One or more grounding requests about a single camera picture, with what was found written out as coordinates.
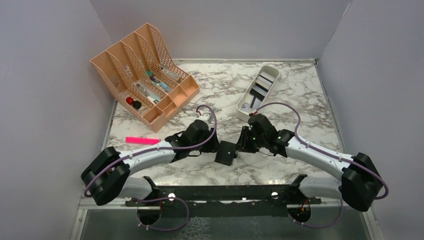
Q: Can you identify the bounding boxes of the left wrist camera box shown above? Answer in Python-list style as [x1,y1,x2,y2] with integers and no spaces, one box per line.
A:
[197,113,214,125]

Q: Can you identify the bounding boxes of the grey device in organizer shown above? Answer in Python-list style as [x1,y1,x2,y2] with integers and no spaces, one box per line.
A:
[160,65,181,83]

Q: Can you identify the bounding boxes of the peach plastic file organizer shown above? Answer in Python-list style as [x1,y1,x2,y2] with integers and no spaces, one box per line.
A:
[90,23,200,132]

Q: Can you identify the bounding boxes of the pink rectangular bar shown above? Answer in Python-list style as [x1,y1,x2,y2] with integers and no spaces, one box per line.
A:
[125,136,161,145]

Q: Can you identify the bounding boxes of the teal pens in organizer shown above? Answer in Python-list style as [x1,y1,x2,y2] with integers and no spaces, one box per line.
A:
[146,70,172,93]

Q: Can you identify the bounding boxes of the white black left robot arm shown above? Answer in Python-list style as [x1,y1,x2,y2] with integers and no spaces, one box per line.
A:
[80,119,219,206]

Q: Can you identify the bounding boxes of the black round item in organizer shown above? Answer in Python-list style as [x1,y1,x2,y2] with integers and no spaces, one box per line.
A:
[131,100,142,110]

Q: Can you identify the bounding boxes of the black leather card holder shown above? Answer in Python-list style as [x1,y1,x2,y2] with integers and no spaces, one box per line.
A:
[214,140,238,166]

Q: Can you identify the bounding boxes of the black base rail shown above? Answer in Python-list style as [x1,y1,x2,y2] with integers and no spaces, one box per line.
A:
[125,184,321,218]

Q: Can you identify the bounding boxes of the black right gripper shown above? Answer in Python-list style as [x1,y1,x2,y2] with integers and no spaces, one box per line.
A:
[233,125,267,153]

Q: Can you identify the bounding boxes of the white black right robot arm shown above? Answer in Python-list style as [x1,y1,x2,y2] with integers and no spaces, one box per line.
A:
[236,113,384,212]

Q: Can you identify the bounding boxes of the red round item in organizer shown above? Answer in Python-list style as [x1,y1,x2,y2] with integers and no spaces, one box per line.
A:
[125,97,134,105]

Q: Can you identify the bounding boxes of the cream oblong plastic tray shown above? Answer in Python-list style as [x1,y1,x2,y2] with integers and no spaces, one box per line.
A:
[236,65,280,122]

